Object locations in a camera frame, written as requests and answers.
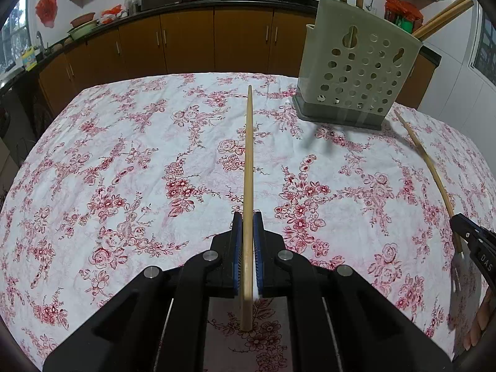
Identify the black kitchen countertop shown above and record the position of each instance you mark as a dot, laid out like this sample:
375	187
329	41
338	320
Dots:
217	4

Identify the grey perforated chopstick holder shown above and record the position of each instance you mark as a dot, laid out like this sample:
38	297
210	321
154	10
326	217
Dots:
360	66

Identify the person's right hand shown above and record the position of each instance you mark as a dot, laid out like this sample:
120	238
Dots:
480	317

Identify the small kitchen window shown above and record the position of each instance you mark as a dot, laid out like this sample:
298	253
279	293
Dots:
13	35

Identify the red plastic bag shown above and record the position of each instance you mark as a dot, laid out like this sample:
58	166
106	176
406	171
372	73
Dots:
112	13

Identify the red wall decoration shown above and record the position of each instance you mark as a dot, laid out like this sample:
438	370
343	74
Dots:
47	9

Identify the red floral tablecloth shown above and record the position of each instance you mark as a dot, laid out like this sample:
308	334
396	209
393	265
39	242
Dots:
116	182

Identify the green basin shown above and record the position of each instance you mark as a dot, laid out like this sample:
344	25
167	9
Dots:
83	31

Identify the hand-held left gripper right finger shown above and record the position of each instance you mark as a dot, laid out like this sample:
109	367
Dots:
259	255

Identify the clear glass jar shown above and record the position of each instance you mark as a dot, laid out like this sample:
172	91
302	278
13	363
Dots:
133	0

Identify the brown bowl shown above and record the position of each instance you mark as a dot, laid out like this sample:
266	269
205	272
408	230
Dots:
82	18

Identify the barred window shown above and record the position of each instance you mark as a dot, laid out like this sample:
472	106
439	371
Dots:
486	42

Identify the wooden base cabinets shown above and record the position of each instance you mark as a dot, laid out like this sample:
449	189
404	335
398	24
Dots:
186	42

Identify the metal faucet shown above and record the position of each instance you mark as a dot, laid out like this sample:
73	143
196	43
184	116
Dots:
40	43

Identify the yellow blue sponge pack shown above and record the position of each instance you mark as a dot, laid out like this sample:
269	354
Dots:
29	59

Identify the red and green packages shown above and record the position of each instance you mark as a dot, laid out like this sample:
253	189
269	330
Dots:
403	15

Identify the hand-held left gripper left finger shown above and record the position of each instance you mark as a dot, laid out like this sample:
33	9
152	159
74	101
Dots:
237	255

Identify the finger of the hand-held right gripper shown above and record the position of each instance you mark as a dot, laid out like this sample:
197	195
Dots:
476	244
462	260

